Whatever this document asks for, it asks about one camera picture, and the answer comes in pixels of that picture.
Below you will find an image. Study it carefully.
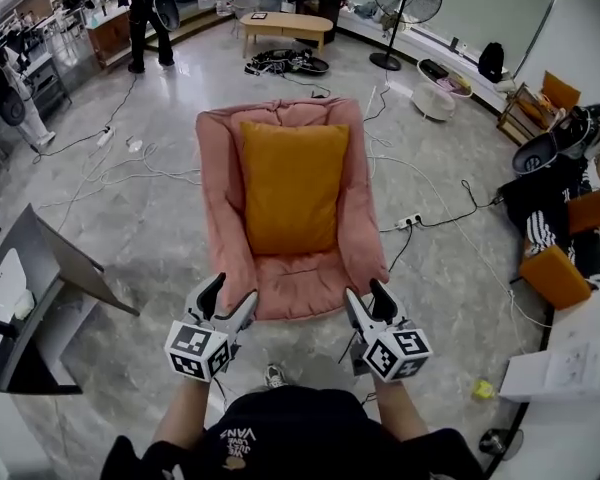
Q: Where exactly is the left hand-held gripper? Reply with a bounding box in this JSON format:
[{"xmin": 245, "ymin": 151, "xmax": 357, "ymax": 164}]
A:
[{"xmin": 163, "ymin": 272, "xmax": 260, "ymax": 383}]

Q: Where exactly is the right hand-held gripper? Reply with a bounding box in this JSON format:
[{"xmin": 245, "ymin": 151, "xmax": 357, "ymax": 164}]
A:
[{"xmin": 344, "ymin": 278, "xmax": 434, "ymax": 384}]

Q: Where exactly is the pink padded seat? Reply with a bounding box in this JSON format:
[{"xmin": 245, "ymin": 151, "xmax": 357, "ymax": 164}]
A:
[{"xmin": 195, "ymin": 96, "xmax": 391, "ymax": 322}]

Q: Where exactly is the orange pillow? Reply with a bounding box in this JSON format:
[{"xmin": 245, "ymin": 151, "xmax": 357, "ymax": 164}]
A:
[{"xmin": 239, "ymin": 121, "xmax": 351, "ymax": 256}]

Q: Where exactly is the person's left forearm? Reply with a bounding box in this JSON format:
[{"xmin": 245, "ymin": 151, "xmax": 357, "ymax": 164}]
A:
[{"xmin": 151, "ymin": 378, "xmax": 212, "ymax": 450}]

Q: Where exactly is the person's right forearm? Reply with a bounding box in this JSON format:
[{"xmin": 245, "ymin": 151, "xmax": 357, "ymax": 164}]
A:
[{"xmin": 371, "ymin": 375, "xmax": 430, "ymax": 444}]

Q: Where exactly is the person's shoe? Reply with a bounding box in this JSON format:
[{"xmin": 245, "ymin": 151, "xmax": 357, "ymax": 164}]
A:
[{"xmin": 264, "ymin": 362, "xmax": 288, "ymax": 390}]

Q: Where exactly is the small yellow object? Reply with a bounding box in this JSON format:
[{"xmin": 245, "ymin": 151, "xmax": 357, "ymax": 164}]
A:
[{"xmin": 471, "ymin": 378, "xmax": 497, "ymax": 401}]

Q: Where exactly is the person's black printed shirt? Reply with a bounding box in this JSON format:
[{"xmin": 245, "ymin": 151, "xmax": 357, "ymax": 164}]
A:
[{"xmin": 99, "ymin": 385, "xmax": 483, "ymax": 480}]

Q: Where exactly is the grey side table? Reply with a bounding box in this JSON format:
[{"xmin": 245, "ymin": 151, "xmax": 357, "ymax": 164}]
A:
[{"xmin": 0, "ymin": 203, "xmax": 142, "ymax": 396}]

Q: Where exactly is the black round base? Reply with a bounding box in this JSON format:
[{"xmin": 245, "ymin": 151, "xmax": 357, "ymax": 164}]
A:
[{"xmin": 478, "ymin": 427, "xmax": 526, "ymax": 458}]

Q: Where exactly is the white cardboard box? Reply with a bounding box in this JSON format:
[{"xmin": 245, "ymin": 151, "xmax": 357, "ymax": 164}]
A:
[{"xmin": 498, "ymin": 334, "xmax": 600, "ymax": 403}]

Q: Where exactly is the white crumpled tissue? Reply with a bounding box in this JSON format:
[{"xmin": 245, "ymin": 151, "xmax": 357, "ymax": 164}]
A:
[{"xmin": 11, "ymin": 288, "xmax": 36, "ymax": 320}]

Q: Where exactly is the white device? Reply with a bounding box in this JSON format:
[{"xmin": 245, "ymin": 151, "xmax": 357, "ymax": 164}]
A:
[{"xmin": 0, "ymin": 247, "xmax": 29, "ymax": 320}]

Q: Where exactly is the wooden chair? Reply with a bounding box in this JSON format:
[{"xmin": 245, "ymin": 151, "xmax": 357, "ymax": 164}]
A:
[{"xmin": 496, "ymin": 81, "xmax": 557, "ymax": 147}]

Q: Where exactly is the pile of black equipment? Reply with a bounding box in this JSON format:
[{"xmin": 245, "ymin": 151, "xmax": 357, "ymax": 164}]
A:
[{"xmin": 243, "ymin": 47, "xmax": 331, "ymax": 77}]

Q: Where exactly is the black backpack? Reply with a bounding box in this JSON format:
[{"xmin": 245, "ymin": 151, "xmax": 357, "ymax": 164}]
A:
[{"xmin": 476, "ymin": 41, "xmax": 507, "ymax": 84}]

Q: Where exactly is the wooden coffee table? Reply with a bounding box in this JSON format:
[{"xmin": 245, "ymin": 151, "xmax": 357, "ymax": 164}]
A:
[{"xmin": 239, "ymin": 11, "xmax": 336, "ymax": 60}]

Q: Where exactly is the orange chair cushion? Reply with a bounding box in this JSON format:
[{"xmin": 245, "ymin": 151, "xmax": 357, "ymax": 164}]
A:
[{"xmin": 541, "ymin": 69, "xmax": 582, "ymax": 112}]

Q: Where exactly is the wooden sideboard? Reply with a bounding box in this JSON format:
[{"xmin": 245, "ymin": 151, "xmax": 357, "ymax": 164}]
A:
[{"xmin": 85, "ymin": 9, "xmax": 133, "ymax": 70}]

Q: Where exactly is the white cable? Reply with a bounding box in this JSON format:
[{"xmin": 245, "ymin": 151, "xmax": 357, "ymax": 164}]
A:
[
  {"xmin": 362, "ymin": 84, "xmax": 556, "ymax": 330},
  {"xmin": 38, "ymin": 141, "xmax": 202, "ymax": 210}
]

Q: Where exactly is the black cable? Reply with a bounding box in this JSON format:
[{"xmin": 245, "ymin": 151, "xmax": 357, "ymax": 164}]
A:
[
  {"xmin": 31, "ymin": 73, "xmax": 139, "ymax": 165},
  {"xmin": 387, "ymin": 179, "xmax": 505, "ymax": 275}
]

